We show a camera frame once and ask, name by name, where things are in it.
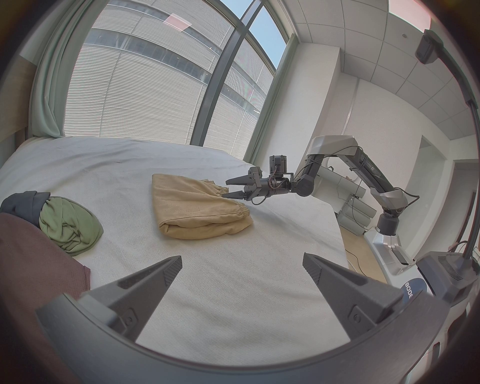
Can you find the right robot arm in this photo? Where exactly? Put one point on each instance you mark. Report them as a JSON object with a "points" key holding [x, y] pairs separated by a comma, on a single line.
{"points": [[333, 144]]}

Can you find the black garment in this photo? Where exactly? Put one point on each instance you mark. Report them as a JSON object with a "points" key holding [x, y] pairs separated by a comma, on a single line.
{"points": [[22, 204]]}

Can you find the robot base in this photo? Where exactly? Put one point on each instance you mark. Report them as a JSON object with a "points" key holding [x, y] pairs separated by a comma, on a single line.
{"points": [[390, 251]]}

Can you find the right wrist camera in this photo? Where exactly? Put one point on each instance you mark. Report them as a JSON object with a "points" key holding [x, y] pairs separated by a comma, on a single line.
{"points": [[255, 173]]}

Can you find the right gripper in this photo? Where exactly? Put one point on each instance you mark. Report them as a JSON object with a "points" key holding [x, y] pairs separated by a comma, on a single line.
{"points": [[264, 186]]}

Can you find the tan shorts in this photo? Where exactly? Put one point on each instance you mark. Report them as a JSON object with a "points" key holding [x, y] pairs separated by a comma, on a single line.
{"points": [[187, 206]]}

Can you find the brown shorts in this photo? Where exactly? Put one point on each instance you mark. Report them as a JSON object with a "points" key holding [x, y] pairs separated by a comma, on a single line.
{"points": [[33, 255]]}

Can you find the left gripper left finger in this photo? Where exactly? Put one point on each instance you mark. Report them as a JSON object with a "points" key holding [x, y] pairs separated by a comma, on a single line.
{"points": [[142, 290]]}

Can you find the window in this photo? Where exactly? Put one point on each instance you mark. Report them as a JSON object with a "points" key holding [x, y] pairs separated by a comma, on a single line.
{"points": [[150, 93]]}

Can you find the grey-green curtain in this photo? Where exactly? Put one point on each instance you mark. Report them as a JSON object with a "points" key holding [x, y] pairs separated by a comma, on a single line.
{"points": [[272, 101], [48, 93]]}

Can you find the bed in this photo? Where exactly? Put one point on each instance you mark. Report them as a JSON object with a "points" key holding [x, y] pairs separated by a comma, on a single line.
{"points": [[187, 157]]}

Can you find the green garment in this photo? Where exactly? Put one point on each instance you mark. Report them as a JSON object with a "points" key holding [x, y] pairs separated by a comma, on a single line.
{"points": [[67, 225]]}

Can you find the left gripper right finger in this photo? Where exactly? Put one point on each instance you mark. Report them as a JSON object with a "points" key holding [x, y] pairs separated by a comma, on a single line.
{"points": [[348, 296]]}

